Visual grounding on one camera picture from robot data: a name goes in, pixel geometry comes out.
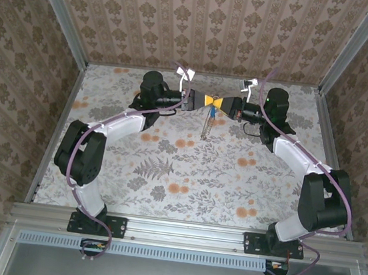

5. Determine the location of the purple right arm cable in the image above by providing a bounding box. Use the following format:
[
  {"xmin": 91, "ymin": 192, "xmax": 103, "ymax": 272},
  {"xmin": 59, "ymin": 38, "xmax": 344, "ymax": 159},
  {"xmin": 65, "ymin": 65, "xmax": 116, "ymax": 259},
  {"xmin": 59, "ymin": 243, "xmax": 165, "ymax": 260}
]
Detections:
[{"xmin": 236, "ymin": 65, "xmax": 368, "ymax": 275}]

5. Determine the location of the thin aluminium wall rail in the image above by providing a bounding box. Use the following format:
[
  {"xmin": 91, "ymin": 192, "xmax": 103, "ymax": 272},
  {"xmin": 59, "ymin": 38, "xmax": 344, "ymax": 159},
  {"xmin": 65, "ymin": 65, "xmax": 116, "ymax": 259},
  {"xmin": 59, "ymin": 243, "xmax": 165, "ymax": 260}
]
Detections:
[{"xmin": 85, "ymin": 59, "xmax": 321, "ymax": 94}]

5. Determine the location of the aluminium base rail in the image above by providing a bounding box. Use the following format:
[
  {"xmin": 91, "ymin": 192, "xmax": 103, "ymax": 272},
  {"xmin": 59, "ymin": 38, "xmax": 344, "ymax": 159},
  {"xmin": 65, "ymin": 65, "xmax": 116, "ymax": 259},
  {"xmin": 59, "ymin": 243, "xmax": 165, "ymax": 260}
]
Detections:
[{"xmin": 7, "ymin": 199, "xmax": 366, "ymax": 270}]

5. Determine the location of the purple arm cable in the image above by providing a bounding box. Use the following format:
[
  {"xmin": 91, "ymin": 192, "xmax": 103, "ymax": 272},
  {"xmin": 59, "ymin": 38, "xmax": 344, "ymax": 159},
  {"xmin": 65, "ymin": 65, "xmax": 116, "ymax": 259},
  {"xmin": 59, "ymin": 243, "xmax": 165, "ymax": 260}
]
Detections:
[
  {"xmin": 236, "ymin": 65, "xmax": 368, "ymax": 275},
  {"xmin": 56, "ymin": 49, "xmax": 194, "ymax": 272}
]

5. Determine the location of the black controller board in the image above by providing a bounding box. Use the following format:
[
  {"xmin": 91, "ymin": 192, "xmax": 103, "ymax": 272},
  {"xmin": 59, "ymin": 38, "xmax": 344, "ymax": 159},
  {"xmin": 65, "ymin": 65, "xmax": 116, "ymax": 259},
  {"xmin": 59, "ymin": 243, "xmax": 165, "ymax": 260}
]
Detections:
[
  {"xmin": 263, "ymin": 258, "xmax": 291, "ymax": 275},
  {"xmin": 79, "ymin": 237, "xmax": 109, "ymax": 258}
]

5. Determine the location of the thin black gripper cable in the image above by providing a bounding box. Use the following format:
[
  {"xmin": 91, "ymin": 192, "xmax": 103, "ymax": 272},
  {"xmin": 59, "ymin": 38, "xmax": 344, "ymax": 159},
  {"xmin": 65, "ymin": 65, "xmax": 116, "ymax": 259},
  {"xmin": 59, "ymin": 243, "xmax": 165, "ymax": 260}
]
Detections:
[{"xmin": 241, "ymin": 121, "xmax": 263, "ymax": 137}]

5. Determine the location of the aluminium side rail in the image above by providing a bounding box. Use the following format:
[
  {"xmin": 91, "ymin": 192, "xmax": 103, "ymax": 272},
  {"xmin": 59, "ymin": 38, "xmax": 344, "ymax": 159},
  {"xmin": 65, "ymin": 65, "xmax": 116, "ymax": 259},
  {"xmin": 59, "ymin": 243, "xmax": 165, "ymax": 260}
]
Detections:
[
  {"xmin": 295, "ymin": 88, "xmax": 368, "ymax": 243},
  {"xmin": 24, "ymin": 59, "xmax": 89, "ymax": 209}
]

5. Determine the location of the aluminium corner post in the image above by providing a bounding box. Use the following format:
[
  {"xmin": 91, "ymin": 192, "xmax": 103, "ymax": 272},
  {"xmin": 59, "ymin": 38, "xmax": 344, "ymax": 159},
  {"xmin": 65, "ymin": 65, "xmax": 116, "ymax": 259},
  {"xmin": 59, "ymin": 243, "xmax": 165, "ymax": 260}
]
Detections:
[
  {"xmin": 315, "ymin": 0, "xmax": 368, "ymax": 103},
  {"xmin": 17, "ymin": 0, "xmax": 97, "ymax": 70}
]

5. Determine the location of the slotted grey cable duct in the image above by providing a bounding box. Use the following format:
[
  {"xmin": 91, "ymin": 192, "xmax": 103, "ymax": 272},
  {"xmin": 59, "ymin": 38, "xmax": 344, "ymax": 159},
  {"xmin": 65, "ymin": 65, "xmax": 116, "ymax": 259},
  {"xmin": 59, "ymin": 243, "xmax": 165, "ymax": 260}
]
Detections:
[{"xmin": 18, "ymin": 228, "xmax": 271, "ymax": 274}]

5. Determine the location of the floral patterned table cover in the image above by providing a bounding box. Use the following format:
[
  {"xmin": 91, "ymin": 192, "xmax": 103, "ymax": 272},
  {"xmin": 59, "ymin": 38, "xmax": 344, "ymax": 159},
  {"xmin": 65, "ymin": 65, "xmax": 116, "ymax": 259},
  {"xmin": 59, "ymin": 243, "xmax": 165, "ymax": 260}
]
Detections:
[{"xmin": 33, "ymin": 55, "xmax": 360, "ymax": 241}]

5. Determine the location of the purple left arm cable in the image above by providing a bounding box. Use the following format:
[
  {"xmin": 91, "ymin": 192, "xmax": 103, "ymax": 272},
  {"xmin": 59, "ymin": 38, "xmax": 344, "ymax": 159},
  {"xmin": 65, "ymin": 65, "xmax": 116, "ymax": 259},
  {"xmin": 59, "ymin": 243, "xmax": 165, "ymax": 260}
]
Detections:
[{"xmin": 56, "ymin": 49, "xmax": 194, "ymax": 272}]

